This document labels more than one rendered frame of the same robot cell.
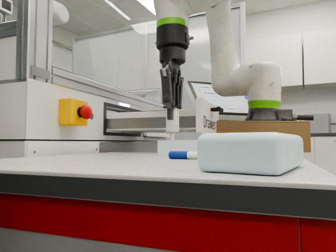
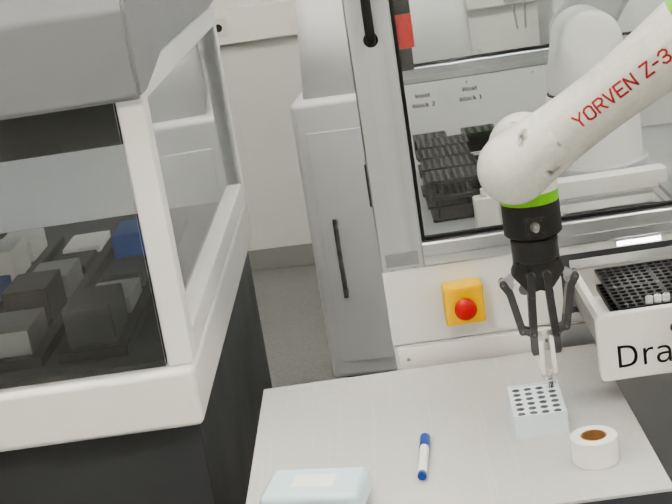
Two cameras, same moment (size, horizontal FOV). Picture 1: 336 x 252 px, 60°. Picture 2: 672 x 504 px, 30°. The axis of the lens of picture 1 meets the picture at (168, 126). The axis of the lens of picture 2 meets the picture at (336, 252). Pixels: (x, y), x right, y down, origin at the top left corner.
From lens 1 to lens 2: 193 cm
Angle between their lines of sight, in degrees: 74
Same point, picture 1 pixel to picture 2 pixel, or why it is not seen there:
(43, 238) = not seen: hidden behind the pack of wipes
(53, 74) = (426, 252)
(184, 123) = not seen: hidden behind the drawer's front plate
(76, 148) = (493, 345)
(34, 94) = (397, 289)
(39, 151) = (417, 358)
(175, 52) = (516, 252)
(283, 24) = not seen: outside the picture
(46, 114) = (421, 310)
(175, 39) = (509, 233)
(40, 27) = (391, 199)
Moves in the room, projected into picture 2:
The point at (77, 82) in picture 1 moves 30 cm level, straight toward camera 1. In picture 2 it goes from (481, 245) to (353, 295)
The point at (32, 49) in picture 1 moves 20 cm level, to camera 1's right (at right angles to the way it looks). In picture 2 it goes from (382, 235) to (427, 259)
